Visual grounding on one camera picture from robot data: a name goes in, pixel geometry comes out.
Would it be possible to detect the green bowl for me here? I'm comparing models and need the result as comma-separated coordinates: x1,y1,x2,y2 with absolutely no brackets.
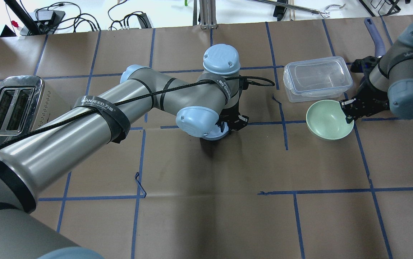
306,100,355,141

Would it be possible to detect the aluminium frame post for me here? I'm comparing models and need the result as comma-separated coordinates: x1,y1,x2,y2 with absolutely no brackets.
193,0,218,30

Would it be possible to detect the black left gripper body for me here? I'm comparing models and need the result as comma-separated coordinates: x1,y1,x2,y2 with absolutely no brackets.
218,77,249,134

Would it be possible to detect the reach grabber tool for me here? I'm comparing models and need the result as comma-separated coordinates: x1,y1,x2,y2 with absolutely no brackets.
250,0,346,18

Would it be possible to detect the blue bowl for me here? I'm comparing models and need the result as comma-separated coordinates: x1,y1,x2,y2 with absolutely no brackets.
202,127,229,141

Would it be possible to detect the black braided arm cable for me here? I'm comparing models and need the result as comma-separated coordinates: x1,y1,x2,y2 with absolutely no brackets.
0,76,275,161

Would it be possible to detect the black power strip with cables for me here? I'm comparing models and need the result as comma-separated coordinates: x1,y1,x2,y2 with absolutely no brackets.
27,0,152,35

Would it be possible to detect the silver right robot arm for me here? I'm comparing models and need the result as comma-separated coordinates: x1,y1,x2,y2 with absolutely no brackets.
340,23,413,123

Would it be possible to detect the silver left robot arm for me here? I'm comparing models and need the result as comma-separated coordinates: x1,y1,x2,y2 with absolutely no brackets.
0,44,248,259

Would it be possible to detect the silver toaster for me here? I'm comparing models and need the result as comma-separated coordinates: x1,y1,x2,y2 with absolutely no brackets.
0,75,71,144

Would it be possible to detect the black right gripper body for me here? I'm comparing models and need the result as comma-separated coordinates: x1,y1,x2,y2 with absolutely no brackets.
340,56,389,121

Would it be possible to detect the clear plastic food container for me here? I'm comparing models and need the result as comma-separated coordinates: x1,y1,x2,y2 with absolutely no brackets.
283,56,353,103

